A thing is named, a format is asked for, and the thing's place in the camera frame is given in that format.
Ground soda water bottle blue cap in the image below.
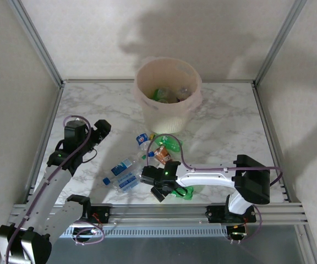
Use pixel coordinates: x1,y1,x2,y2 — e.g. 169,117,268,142
102,170,144,194

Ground blue label clear bottle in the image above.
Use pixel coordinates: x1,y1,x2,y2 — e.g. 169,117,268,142
110,157,148,177

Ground white ribbed plastic bin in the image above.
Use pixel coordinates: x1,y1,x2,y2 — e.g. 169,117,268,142
134,56,203,134

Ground clear bottle green label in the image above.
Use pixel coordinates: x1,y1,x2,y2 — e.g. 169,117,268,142
139,152,159,169

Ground brown label bottle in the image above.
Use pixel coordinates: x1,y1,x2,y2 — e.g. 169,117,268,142
154,145,174,166

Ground wide aluminium base beam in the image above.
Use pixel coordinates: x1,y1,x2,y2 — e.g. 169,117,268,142
11,202,309,227

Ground grey metal panel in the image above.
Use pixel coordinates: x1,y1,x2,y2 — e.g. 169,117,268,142
48,224,305,264

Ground aluminium frame rail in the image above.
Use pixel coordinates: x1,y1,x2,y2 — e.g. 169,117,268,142
23,84,65,204
252,84,308,206

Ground slotted grey cable duct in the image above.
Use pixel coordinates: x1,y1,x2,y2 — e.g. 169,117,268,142
61,225,229,239

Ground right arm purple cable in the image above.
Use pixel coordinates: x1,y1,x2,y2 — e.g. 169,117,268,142
146,134,283,244

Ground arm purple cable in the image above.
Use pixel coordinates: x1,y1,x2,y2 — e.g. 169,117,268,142
146,134,283,244
4,115,106,264

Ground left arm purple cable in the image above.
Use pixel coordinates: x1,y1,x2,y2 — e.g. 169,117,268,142
4,115,106,264

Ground thin red black wires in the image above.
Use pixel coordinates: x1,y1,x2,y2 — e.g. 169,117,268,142
91,212,104,230
229,217,249,237

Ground aluminium frame post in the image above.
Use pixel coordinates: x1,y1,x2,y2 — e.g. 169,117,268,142
253,0,308,87
7,0,65,87

